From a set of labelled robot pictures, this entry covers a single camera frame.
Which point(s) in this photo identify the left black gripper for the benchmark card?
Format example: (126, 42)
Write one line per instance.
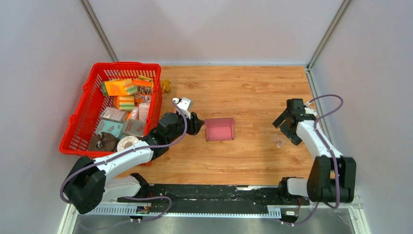
(195, 124)

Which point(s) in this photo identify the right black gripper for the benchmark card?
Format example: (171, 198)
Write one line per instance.
(293, 137)

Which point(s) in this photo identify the clear plastic wrapper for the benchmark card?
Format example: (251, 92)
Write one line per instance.
(279, 140)

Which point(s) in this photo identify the pink paper box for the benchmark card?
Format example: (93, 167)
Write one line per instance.
(220, 129)

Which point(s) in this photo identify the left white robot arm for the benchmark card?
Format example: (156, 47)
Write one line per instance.
(84, 186)

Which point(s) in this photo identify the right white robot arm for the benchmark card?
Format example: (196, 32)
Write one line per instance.
(333, 176)

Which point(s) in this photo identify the yellow banana toy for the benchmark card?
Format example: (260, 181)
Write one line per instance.
(165, 86)

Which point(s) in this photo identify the white tape roll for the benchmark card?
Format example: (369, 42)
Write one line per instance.
(126, 142)

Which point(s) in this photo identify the orange green sponge pack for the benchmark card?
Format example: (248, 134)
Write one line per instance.
(118, 87)

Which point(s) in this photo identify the teal snack packet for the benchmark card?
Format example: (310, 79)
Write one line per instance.
(106, 126)

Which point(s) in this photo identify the brown crumpled packet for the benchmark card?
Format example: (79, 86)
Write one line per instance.
(103, 142)

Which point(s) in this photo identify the red plastic basket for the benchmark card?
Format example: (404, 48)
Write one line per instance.
(84, 121)

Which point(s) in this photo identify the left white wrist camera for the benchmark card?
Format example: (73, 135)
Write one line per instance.
(183, 106)

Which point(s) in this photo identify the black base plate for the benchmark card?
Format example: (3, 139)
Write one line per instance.
(217, 199)

